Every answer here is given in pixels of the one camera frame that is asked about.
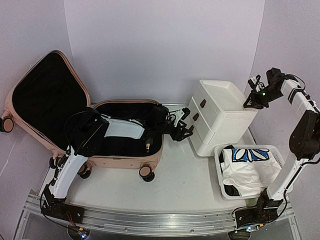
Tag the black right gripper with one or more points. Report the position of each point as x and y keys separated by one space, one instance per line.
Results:
x=254 y=101

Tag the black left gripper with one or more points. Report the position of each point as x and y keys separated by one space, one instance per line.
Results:
x=179 y=136

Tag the frosted gold-capped cosmetic bottle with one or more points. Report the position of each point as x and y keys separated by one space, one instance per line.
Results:
x=148 y=142

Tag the white three-drawer storage cabinet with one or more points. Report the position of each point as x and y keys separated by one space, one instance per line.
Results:
x=217 y=116

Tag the white garment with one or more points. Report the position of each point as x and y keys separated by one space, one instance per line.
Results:
x=249 y=170

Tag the dark denim jeans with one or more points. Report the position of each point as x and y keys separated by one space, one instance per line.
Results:
x=229 y=189

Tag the pink hard-shell suitcase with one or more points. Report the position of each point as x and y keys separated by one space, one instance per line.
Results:
x=47 y=102

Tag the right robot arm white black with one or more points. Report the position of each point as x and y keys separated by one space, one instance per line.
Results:
x=304 y=142

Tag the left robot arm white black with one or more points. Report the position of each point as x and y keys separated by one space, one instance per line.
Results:
x=86 y=140

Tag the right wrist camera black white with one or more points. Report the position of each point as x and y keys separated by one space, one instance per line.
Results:
x=265 y=78

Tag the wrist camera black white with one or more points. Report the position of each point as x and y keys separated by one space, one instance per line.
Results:
x=265 y=78
x=162 y=116

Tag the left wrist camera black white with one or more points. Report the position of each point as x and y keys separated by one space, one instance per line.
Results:
x=162 y=116

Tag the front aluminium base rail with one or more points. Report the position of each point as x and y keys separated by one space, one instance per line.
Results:
x=158 y=224

